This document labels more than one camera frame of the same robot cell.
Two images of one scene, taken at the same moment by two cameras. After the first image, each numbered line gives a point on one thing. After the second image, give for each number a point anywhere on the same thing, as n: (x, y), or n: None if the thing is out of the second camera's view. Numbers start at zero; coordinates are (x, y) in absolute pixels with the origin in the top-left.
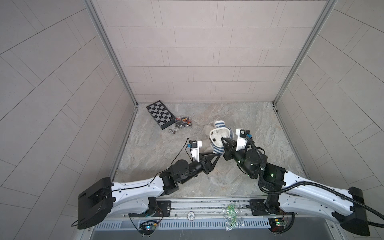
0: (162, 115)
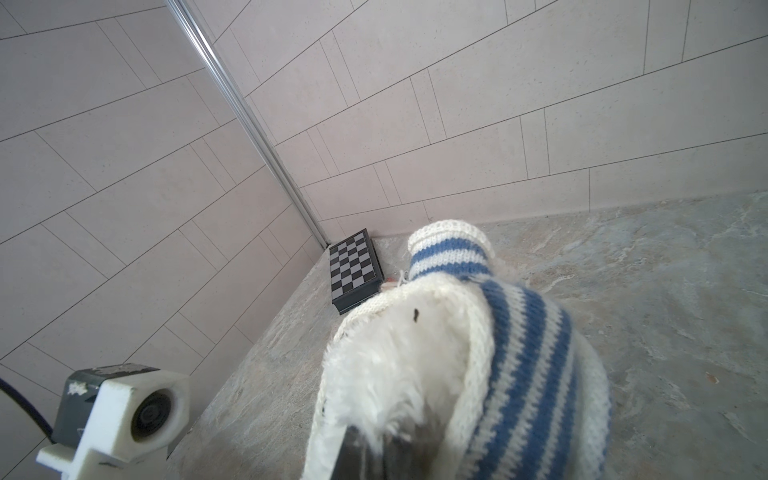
0: (355, 271)
